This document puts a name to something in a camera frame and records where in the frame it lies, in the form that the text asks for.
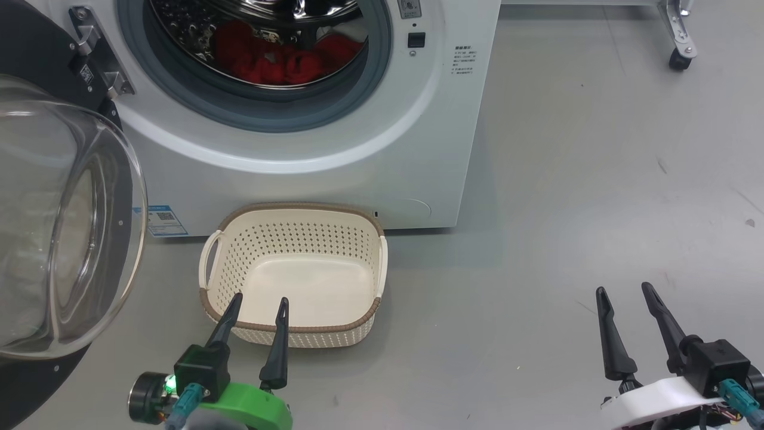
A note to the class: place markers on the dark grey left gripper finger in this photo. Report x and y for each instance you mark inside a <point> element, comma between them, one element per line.
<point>227,328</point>
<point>277,364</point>

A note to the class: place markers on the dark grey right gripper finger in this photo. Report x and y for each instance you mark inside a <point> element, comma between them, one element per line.
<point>618,358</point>
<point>668,328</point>

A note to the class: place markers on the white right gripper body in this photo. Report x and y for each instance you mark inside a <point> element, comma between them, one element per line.
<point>650,403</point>

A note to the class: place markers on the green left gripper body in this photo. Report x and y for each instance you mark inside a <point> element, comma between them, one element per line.
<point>256,409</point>

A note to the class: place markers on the washing machine glass door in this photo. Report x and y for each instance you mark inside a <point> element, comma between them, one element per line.
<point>36,209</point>

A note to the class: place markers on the red garment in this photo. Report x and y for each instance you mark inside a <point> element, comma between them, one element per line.
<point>268,63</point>

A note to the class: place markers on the beige perforated laundry basket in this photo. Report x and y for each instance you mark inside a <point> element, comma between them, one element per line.
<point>304,286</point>

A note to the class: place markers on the white front-load washing machine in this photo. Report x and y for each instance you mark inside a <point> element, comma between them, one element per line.
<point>358,149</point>

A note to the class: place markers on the washer drum opening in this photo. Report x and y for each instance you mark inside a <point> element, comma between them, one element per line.
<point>197,98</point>

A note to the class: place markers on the metal washing machine door hinge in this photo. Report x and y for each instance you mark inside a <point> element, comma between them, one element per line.
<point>98,54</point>

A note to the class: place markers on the steel drum with red laundry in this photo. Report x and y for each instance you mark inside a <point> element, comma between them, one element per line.
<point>179,24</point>

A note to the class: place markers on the blue energy label sticker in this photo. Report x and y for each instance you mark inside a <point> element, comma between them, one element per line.
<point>167,221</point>

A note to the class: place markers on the metal leg with caster wheel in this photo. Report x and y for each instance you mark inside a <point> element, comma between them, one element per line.
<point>680,36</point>

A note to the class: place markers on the white cabinet panel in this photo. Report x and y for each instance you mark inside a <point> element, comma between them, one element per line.
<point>567,2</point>

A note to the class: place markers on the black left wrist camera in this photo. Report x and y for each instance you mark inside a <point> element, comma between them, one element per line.
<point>203,370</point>

